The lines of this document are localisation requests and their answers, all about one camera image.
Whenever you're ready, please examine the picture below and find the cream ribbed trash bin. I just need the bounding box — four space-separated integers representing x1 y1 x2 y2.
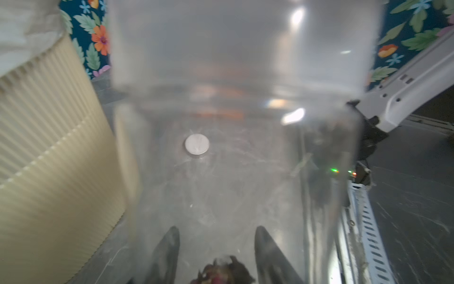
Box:
1 36 125 284

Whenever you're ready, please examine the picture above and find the white jar lid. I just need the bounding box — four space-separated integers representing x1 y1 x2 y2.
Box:
184 134 210 156

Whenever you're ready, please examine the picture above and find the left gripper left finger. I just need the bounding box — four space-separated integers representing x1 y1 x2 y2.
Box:
144 226 180 284

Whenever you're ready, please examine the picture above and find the clear jar with tea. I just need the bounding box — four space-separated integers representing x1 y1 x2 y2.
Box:
108 1 383 284

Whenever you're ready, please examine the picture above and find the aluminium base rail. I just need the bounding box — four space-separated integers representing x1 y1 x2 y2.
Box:
333 113 454 284

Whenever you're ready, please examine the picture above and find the white plastic bin liner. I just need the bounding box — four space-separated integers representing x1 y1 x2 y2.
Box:
1 0 65 76

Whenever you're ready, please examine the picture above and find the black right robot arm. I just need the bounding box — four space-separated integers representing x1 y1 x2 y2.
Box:
347 31 454 183

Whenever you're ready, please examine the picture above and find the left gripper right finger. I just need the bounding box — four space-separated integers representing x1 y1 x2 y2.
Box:
254 226 303 284

